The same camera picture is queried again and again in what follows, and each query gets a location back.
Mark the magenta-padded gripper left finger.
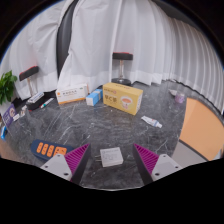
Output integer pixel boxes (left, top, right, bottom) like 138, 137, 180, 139
39, 143, 92, 185

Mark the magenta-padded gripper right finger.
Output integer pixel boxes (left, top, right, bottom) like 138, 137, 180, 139
132, 143, 184, 186

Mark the white charger block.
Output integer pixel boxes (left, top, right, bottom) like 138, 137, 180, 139
94, 146, 125, 168

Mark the white tube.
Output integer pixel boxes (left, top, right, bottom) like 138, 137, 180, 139
140, 115, 163, 129

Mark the orange chair grey seat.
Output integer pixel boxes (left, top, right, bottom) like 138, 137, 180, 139
171, 97, 224, 168

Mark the white pen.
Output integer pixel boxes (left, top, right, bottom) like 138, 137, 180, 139
39, 97, 55, 109

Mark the small purple cup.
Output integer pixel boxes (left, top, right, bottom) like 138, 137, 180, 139
174, 91, 186, 104

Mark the flat white blue box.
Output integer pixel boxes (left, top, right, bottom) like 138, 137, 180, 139
27, 91, 45, 104

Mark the white box orange stripe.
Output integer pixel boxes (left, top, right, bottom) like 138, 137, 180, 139
55, 83, 90, 106

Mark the small blue white box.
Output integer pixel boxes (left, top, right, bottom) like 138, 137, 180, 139
85, 88, 104, 107

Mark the yellow box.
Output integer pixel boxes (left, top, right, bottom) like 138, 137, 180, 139
102, 82, 144, 117

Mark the green potted plant white pot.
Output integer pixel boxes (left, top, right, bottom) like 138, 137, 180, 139
0, 70, 18, 116

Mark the red-topped black stool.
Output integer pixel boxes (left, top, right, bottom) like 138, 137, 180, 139
110, 51, 134, 87
18, 65, 51, 111

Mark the white curtain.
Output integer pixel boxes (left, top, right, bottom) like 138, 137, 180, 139
0, 0, 73, 101
57, 0, 224, 113

